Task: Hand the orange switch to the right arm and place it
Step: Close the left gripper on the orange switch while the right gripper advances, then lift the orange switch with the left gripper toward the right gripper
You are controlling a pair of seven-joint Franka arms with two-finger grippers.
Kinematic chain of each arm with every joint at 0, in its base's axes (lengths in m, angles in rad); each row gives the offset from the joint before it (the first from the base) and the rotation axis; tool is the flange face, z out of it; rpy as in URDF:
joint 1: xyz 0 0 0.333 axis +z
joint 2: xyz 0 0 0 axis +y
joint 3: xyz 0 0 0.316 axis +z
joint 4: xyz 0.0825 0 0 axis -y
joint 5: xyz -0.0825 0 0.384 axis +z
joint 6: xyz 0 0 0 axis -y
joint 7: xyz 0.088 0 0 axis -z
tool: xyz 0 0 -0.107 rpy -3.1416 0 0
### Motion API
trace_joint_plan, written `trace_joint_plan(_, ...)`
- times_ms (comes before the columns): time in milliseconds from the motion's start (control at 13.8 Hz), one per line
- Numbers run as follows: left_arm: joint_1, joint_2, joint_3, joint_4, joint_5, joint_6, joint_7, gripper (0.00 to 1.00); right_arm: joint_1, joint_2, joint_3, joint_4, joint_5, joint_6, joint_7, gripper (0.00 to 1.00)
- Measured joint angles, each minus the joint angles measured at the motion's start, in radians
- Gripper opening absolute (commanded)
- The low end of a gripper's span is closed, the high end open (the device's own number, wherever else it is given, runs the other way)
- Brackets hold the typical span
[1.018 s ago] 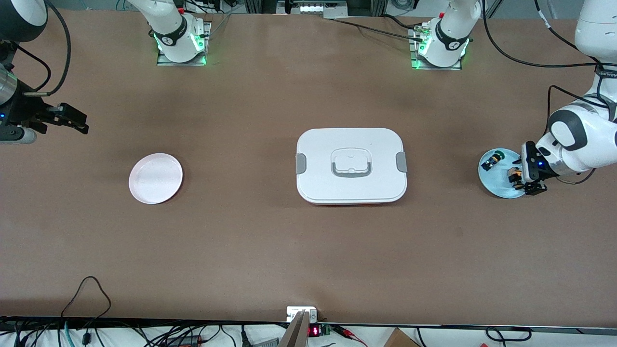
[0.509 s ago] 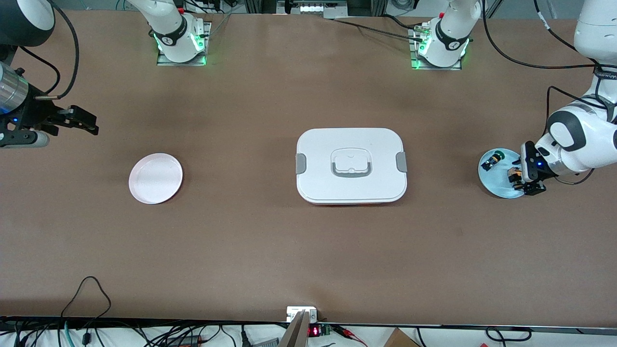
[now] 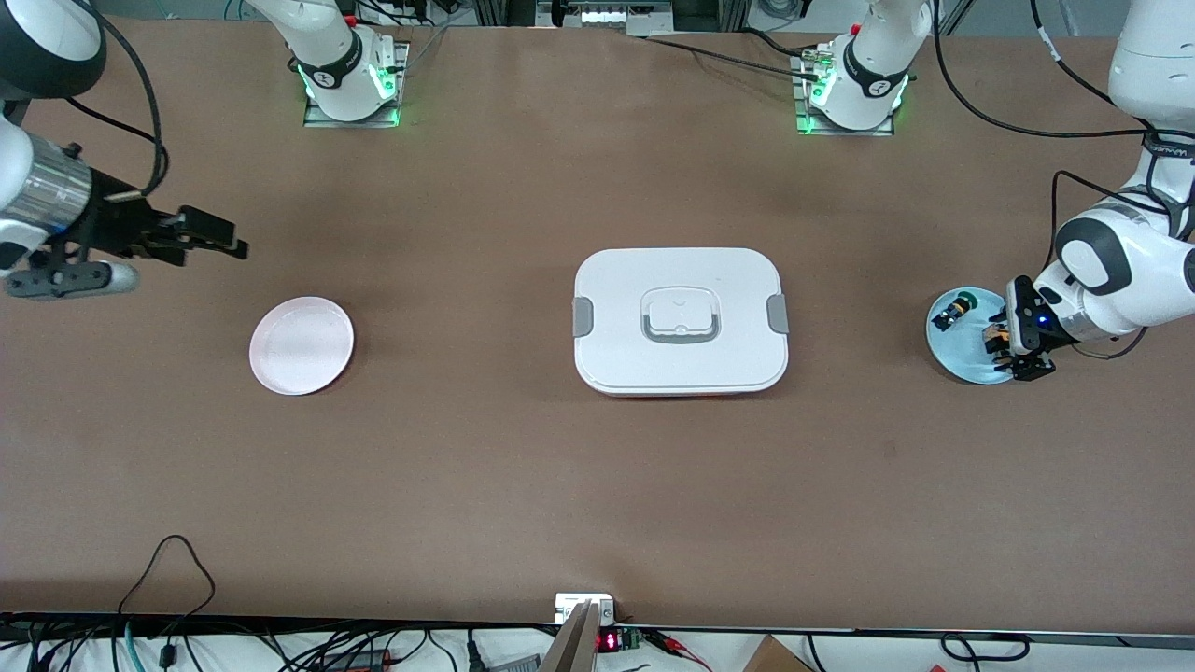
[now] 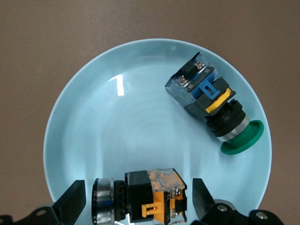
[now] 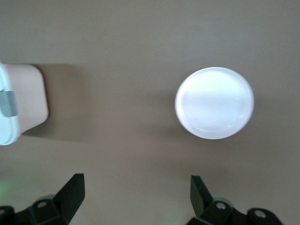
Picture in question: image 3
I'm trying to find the light blue round plate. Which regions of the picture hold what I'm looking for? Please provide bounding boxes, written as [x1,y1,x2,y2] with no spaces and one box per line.
[926,287,1028,385]

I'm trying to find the pink round plate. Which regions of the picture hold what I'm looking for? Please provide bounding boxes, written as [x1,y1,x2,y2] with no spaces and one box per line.
[249,296,356,396]

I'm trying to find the white lidded container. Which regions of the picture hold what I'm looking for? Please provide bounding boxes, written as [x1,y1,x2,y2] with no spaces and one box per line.
[571,247,790,399]

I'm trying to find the brown cardboard piece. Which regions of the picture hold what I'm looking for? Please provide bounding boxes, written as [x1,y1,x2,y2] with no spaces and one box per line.
[742,635,813,672]

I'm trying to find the red clip leads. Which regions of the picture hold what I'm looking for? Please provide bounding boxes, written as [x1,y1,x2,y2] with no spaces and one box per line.
[654,630,710,668]

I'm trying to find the white mounting block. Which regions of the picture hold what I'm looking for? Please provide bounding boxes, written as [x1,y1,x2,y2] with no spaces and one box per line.
[555,594,615,624]

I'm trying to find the grey angled bar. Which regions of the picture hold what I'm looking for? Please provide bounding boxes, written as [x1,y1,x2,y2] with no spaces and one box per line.
[541,602,603,672]

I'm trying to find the green push-button switch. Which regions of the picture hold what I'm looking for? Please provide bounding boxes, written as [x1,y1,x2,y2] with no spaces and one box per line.
[936,292,978,332]

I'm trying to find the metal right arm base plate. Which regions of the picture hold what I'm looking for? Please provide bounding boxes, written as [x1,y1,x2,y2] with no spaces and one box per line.
[302,42,410,129]

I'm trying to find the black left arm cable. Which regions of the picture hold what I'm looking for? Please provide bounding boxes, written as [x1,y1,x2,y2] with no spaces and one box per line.
[934,0,1159,141]

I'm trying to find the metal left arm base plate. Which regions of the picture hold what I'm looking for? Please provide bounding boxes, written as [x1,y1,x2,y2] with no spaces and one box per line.
[792,51,895,137]

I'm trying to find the black oval cable loop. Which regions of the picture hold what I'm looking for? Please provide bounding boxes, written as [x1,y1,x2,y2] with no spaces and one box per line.
[941,633,1031,664]

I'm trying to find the black looped thin cable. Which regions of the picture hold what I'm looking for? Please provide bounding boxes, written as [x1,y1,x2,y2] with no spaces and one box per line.
[117,535,218,645]

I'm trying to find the black cable to arm base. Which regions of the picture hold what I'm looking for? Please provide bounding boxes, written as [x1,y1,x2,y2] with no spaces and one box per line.
[644,35,822,80]

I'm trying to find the aluminium frame with light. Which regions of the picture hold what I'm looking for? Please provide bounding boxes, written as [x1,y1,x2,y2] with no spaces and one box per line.
[535,0,675,36]

